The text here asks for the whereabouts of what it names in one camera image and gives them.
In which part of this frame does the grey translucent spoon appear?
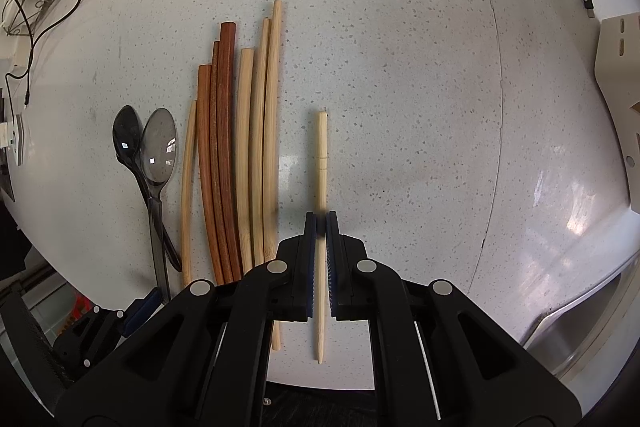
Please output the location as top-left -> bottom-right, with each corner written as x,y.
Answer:
138,108 -> 179,306

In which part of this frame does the tan bamboo chopstick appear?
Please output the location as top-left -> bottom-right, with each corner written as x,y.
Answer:
235,48 -> 257,275

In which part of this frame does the cream utensil holder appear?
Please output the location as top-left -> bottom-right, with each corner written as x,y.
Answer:
592,11 -> 640,188

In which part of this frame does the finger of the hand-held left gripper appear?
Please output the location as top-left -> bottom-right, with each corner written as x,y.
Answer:
52,289 -> 163,383

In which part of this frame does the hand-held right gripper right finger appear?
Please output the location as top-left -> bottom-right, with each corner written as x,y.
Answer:
325,211 -> 586,427

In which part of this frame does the pale grooved bamboo chopstick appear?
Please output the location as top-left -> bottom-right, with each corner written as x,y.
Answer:
312,109 -> 331,364

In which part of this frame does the steel sink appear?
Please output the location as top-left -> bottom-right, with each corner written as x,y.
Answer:
520,252 -> 636,383

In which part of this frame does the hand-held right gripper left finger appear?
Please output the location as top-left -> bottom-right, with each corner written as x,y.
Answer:
54,211 -> 317,427

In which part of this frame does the small white device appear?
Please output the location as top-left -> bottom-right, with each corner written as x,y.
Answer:
0,113 -> 27,166

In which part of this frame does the black plastic spoon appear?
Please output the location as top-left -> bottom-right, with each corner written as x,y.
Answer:
112,105 -> 182,272

